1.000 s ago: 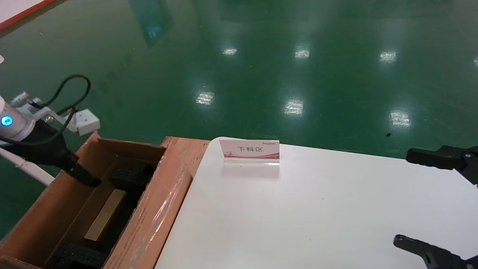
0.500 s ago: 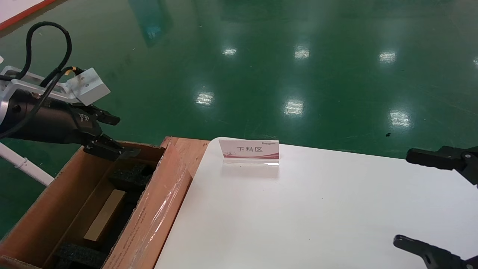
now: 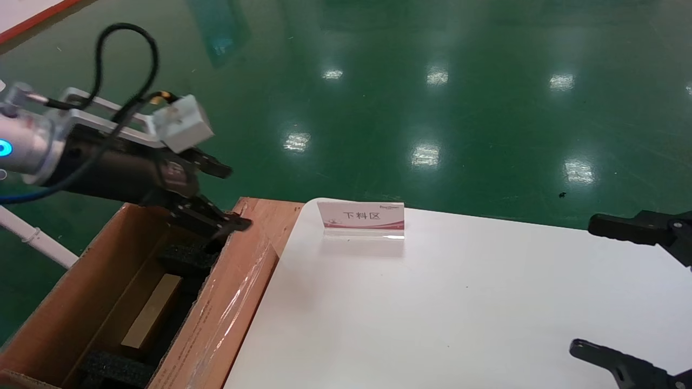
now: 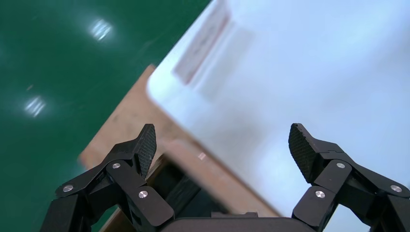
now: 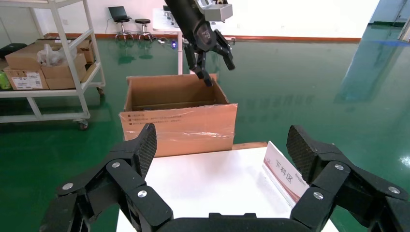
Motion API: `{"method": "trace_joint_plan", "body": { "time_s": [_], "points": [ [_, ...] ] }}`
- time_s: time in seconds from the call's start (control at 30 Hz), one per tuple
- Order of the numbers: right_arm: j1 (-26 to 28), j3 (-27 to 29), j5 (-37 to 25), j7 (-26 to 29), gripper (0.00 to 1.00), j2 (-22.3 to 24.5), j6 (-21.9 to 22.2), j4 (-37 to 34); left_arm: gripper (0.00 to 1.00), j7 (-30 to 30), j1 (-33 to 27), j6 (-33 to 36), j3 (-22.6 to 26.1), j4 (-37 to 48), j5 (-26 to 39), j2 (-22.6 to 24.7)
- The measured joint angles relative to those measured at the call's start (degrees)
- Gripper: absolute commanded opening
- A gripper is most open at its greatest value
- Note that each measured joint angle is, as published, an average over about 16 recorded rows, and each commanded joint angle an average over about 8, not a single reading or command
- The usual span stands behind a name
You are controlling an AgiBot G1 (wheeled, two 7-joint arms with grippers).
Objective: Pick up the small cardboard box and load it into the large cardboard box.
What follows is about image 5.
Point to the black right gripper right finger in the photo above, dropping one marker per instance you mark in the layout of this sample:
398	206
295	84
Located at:
333	179

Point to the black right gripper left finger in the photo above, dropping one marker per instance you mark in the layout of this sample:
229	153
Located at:
125	179

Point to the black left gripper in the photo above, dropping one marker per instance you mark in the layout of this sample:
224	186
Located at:
195	25

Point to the large open cardboard box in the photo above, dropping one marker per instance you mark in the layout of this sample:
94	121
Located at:
179	128

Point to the brown cardboard box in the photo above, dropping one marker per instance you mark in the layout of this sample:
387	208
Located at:
86	51
22	57
52	72
57	83

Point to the cardboard box with white labels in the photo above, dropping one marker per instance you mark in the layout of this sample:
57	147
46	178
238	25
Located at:
27	81

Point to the blue glowing device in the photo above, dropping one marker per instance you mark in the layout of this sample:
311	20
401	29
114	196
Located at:
174	45

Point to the clear acrylic sign red stripe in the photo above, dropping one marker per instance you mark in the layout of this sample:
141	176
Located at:
285	173

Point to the white power strip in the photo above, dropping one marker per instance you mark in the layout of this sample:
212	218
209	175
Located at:
162	40

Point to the small dark device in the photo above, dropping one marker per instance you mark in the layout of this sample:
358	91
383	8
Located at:
166	11

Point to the black round stool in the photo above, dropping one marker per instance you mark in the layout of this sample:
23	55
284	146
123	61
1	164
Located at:
142	21
123	20

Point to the black laptop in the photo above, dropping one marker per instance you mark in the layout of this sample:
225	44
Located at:
117	12

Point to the white shelf cart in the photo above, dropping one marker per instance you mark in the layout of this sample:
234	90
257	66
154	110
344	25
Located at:
38	93

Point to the white plastic bag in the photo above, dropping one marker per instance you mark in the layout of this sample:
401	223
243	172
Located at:
51	56

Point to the green bottle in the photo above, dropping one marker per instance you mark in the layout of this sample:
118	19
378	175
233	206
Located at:
4	81

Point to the black bag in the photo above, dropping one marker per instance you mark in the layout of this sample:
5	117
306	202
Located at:
12	49

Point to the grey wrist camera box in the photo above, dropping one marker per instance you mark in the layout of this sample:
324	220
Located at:
219	12

